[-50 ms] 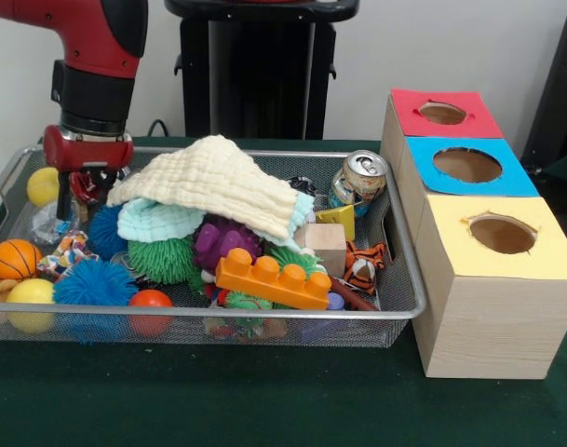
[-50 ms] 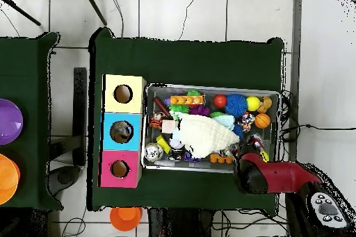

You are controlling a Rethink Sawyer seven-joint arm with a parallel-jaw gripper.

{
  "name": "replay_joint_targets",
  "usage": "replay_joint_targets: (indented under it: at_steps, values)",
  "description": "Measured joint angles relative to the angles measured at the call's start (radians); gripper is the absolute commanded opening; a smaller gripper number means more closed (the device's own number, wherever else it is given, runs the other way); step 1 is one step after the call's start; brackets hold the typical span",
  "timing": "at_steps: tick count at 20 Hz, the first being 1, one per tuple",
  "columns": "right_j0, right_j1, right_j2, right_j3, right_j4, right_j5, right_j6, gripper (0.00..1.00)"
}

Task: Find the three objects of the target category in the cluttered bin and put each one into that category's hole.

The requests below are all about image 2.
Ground cream knitted cloth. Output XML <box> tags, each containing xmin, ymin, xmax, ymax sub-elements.
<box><xmin>173</xmin><ymin>111</ymin><xmax>241</xmax><ymax>159</ymax></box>

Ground mint knitted cloth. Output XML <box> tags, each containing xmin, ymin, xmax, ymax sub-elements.
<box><xmin>215</xmin><ymin>114</ymin><xmax>236</xmax><ymax>130</ymax></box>

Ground silver mesh bin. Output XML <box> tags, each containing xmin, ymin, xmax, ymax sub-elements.
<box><xmin>140</xmin><ymin>82</ymin><xmax>282</xmax><ymax>174</ymax></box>

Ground wooden box with three holes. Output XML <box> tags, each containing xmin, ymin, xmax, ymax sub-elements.
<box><xmin>98</xmin><ymin>74</ymin><xmax>147</xmax><ymax>189</ymax></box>

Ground plain wooden cube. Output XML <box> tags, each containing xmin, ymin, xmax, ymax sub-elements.
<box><xmin>161</xmin><ymin>119</ymin><xmax>175</xmax><ymax>134</ymax></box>

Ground orange toy building block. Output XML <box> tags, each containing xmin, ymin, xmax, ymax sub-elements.
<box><xmin>169</xmin><ymin>95</ymin><xmax>206</xmax><ymax>107</ymax></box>

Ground tiger striped plush toy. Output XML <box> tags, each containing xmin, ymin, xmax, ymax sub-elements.
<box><xmin>149</xmin><ymin>111</ymin><xmax>164</xmax><ymax>130</ymax></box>

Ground dark green table cloth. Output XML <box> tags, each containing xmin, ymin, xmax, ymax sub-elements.
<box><xmin>87</xmin><ymin>26</ymin><xmax>286</xmax><ymax>215</ymax></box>
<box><xmin>0</xmin><ymin>31</ymin><xmax>63</xmax><ymax>210</ymax></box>

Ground blue spiky rubber ball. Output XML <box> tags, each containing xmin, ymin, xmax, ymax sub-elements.
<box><xmin>225</xmin><ymin>93</ymin><xmax>249</xmax><ymax>118</ymax></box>

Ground yellow smooth ball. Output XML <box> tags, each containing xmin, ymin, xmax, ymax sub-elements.
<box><xmin>245</xmin><ymin>95</ymin><xmax>261</xmax><ymax>112</ymax></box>

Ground orange toy basketball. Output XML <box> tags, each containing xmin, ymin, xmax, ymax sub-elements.
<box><xmin>254</xmin><ymin>113</ymin><xmax>271</xmax><ymax>129</ymax></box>

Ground orange plastic cup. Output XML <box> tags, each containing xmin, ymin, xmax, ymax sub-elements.
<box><xmin>109</xmin><ymin>206</ymin><xmax>143</xmax><ymax>232</ymax></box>

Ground purple plastic plate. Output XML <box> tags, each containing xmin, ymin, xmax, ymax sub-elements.
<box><xmin>0</xmin><ymin>98</ymin><xmax>24</xmax><ymax>145</ymax></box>

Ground orange plastic bowl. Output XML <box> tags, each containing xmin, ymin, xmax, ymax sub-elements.
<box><xmin>0</xmin><ymin>153</ymin><xmax>21</xmax><ymax>206</ymax></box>

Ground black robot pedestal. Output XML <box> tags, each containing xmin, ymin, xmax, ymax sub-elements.
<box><xmin>147</xmin><ymin>207</ymin><xmax>215</xmax><ymax>237</ymax></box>

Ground black metal frame legs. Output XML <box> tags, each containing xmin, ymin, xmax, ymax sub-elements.
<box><xmin>0</xmin><ymin>0</ymin><xmax>108</xmax><ymax>26</ymax></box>

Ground black cable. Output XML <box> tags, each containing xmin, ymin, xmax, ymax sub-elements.
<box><xmin>280</xmin><ymin>123</ymin><xmax>356</xmax><ymax>135</ymax></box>

